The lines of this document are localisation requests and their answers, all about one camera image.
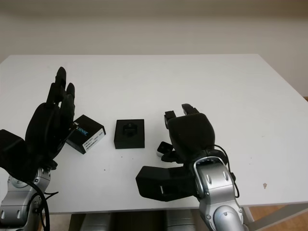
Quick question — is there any silver left robot thigh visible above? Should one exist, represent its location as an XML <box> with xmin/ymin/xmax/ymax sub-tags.
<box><xmin>79</xmin><ymin>211</ymin><xmax>116</xmax><ymax>231</ymax></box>

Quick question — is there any small silver camera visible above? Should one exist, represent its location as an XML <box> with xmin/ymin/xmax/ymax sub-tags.
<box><xmin>156</xmin><ymin>141</ymin><xmax>174</xmax><ymax>157</ymax></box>

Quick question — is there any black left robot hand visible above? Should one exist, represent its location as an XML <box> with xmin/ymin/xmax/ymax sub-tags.
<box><xmin>25</xmin><ymin>66</ymin><xmax>77</xmax><ymax>169</ymax></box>

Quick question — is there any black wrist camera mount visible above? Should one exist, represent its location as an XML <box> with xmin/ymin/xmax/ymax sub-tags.
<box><xmin>135</xmin><ymin>165</ymin><xmax>196</xmax><ymax>202</ymax></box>
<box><xmin>0</xmin><ymin>129</ymin><xmax>37</xmax><ymax>181</ymax></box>

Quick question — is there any black printed box lid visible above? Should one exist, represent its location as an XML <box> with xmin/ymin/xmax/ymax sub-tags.
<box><xmin>65</xmin><ymin>115</ymin><xmax>107</xmax><ymax>155</ymax></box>

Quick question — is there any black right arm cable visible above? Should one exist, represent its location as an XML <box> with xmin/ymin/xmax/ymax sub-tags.
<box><xmin>213</xmin><ymin>143</ymin><xmax>241</xmax><ymax>198</ymax></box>

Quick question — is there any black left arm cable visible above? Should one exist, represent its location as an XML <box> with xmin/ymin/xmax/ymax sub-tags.
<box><xmin>24</xmin><ymin>180</ymin><xmax>60</xmax><ymax>231</ymax></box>

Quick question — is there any silver robot thigh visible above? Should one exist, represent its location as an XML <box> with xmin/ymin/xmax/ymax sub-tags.
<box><xmin>166</xmin><ymin>209</ymin><xmax>201</xmax><ymax>231</ymax></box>
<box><xmin>79</xmin><ymin>211</ymin><xmax>116</xmax><ymax>231</ymax></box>

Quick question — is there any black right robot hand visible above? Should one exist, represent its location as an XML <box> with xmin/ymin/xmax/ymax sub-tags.
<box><xmin>161</xmin><ymin>103</ymin><xmax>228</xmax><ymax>167</ymax></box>

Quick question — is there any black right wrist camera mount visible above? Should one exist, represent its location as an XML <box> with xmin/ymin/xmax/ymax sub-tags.
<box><xmin>135</xmin><ymin>165</ymin><xmax>196</xmax><ymax>202</ymax></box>

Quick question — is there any white table leg frame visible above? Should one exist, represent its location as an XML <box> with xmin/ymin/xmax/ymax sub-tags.
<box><xmin>241</xmin><ymin>205</ymin><xmax>256</xmax><ymax>225</ymax></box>

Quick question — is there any silver right robot thigh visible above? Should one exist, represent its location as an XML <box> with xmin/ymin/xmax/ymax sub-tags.
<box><xmin>166</xmin><ymin>209</ymin><xmax>201</xmax><ymax>231</ymax></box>

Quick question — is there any black camera box base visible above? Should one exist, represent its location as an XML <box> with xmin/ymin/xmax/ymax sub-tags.
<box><xmin>113</xmin><ymin>119</ymin><xmax>146</xmax><ymax>150</ymax></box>

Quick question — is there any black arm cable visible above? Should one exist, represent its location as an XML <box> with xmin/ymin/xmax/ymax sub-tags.
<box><xmin>213</xmin><ymin>143</ymin><xmax>241</xmax><ymax>198</ymax></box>
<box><xmin>24</xmin><ymin>180</ymin><xmax>60</xmax><ymax>231</ymax></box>

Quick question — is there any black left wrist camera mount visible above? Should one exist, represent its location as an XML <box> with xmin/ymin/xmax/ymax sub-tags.
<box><xmin>0</xmin><ymin>129</ymin><xmax>37</xmax><ymax>181</ymax></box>

